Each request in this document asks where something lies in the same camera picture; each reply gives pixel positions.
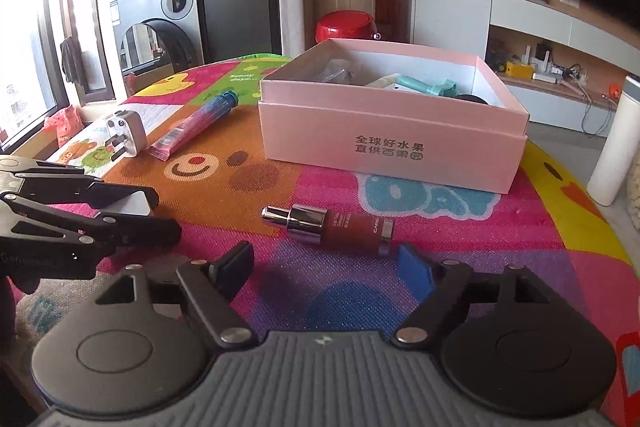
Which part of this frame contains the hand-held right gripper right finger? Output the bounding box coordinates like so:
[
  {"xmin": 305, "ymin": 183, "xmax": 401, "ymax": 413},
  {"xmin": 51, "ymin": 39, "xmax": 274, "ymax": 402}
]
[{"xmin": 390, "ymin": 243, "xmax": 551, "ymax": 350}]

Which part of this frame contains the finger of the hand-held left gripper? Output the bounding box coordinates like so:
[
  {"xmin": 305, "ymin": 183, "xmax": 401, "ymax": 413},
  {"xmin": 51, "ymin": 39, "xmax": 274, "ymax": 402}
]
[
  {"xmin": 0, "ymin": 194, "xmax": 183, "ymax": 252},
  {"xmin": 0, "ymin": 155, "xmax": 160, "ymax": 214}
]

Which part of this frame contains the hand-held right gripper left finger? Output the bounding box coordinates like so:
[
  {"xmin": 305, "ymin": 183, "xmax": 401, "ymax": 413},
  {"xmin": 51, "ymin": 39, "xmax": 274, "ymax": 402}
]
[{"xmin": 95, "ymin": 241, "xmax": 257, "ymax": 350}]

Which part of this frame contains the white rectangular block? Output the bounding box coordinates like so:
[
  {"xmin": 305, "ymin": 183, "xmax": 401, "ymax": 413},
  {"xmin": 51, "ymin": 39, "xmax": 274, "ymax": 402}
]
[{"xmin": 100, "ymin": 193, "xmax": 152, "ymax": 219}]

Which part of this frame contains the red serum bottle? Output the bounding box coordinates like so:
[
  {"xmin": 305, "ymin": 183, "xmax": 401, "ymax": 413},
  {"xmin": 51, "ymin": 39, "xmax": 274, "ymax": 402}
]
[{"xmin": 261, "ymin": 203, "xmax": 395, "ymax": 258}]

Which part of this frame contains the pink cardboard box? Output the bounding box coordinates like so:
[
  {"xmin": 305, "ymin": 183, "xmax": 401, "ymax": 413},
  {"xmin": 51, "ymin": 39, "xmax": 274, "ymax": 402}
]
[{"xmin": 258, "ymin": 38, "xmax": 530, "ymax": 195}]

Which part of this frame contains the white plug adapter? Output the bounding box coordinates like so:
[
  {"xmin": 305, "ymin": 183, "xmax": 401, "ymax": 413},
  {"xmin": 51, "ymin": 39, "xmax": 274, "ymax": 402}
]
[{"xmin": 103, "ymin": 109, "xmax": 149, "ymax": 164}]

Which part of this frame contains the red packet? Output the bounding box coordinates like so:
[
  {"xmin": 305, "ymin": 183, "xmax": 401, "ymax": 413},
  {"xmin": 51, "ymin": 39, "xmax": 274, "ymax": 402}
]
[{"xmin": 43, "ymin": 105, "xmax": 84, "ymax": 143}]

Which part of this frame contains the blue pink tube packet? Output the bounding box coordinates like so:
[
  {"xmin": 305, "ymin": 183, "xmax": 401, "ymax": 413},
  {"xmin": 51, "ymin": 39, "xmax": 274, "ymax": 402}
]
[{"xmin": 148, "ymin": 91, "xmax": 239, "ymax": 162}]

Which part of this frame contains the colorful cartoon round mat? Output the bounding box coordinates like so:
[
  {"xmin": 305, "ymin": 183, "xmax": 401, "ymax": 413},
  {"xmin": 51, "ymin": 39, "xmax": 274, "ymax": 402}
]
[{"xmin": 0, "ymin": 53, "xmax": 640, "ymax": 427}]

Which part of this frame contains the dark hanging cloth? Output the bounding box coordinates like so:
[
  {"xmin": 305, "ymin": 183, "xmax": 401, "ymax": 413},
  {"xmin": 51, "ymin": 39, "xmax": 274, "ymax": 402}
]
[{"xmin": 59, "ymin": 37, "xmax": 91, "ymax": 86}]

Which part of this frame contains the silver washing machine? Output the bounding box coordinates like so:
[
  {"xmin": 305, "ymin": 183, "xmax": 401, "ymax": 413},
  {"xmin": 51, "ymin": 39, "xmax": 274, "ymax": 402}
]
[{"xmin": 113, "ymin": 18, "xmax": 206, "ymax": 76}]

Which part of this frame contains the dark framed glass door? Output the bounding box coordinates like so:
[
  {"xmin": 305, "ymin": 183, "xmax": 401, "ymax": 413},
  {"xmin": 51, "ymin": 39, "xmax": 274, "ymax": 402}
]
[{"xmin": 57, "ymin": 0, "xmax": 114, "ymax": 104}]

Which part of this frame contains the teal plastic tool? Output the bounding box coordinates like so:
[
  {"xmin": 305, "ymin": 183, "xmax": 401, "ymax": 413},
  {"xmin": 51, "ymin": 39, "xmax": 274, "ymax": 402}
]
[{"xmin": 394, "ymin": 75, "xmax": 459, "ymax": 99}]

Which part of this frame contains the white flat item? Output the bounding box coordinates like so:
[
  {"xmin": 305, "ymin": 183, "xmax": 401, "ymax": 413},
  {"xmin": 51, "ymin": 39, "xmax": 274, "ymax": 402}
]
[{"xmin": 363, "ymin": 74, "xmax": 401, "ymax": 90}]

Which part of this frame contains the clear plastic bag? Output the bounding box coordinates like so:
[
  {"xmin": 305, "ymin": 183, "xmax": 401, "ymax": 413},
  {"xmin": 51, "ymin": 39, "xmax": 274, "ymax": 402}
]
[{"xmin": 313, "ymin": 56, "xmax": 364, "ymax": 84}]

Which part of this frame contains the yellow box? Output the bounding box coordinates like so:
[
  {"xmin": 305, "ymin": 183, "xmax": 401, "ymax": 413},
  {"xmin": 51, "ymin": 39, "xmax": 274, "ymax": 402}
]
[{"xmin": 505, "ymin": 61, "xmax": 535, "ymax": 80}]

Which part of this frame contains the white cylindrical bottle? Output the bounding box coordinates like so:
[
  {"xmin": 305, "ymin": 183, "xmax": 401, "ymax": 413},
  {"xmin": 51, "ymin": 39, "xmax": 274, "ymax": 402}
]
[{"xmin": 586, "ymin": 75, "xmax": 640, "ymax": 208}]

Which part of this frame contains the white router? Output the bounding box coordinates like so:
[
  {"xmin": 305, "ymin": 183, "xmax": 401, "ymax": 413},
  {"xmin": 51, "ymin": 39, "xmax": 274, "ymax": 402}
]
[{"xmin": 523, "ymin": 42, "xmax": 555, "ymax": 73}]

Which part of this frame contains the red goblet-shaped bin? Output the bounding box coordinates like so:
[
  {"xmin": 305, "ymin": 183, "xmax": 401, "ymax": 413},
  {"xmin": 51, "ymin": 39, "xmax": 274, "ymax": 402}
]
[{"xmin": 315, "ymin": 10, "xmax": 383, "ymax": 48}]

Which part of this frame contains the thin cable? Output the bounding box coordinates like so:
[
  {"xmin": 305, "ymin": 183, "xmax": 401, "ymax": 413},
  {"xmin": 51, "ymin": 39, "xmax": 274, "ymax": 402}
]
[{"xmin": 579, "ymin": 94, "xmax": 619, "ymax": 137}]

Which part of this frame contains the white wall cabinet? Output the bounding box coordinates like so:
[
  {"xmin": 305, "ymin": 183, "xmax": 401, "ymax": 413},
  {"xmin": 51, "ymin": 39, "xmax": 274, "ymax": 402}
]
[{"xmin": 414, "ymin": 0, "xmax": 640, "ymax": 138}]

